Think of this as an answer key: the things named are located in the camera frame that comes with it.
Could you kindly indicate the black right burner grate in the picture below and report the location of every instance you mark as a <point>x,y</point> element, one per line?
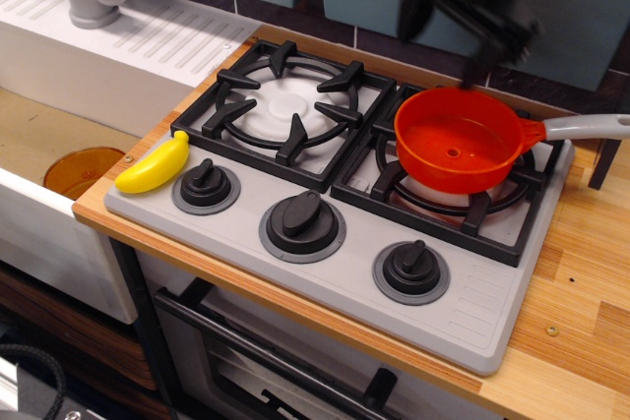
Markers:
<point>507,223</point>

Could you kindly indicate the black burner grate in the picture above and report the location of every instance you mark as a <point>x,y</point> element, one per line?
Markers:
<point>507,223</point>
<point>290,114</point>

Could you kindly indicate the dark wooden post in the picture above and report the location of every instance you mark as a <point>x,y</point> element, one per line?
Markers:
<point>606,153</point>

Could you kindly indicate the black left burner grate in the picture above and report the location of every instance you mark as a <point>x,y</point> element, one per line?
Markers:
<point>290,114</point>

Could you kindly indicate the black stove knob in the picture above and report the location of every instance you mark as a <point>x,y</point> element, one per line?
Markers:
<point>206,189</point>
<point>302,229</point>
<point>411,273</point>

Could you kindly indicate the white toy sink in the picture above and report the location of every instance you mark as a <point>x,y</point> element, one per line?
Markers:
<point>65,89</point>

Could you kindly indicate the black middle stove knob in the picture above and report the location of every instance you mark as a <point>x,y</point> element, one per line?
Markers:
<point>302,229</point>

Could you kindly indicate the orange pan with grey handle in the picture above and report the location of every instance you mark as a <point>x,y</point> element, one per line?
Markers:
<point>463,141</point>

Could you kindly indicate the yellow toy banana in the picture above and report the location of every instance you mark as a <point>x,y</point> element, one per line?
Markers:
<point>157,168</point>

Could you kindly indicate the black right stove knob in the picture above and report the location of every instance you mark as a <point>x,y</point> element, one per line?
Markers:
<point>411,273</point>

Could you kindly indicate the orange translucent plate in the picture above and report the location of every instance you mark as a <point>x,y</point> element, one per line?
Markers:
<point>74,173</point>

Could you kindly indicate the black left stove knob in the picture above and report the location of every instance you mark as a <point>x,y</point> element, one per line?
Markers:
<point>206,189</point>

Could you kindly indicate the toy oven door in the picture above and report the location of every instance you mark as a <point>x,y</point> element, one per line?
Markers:
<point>250,362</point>

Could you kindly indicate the grey toy stove top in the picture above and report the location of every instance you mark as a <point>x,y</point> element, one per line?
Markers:
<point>469,325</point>

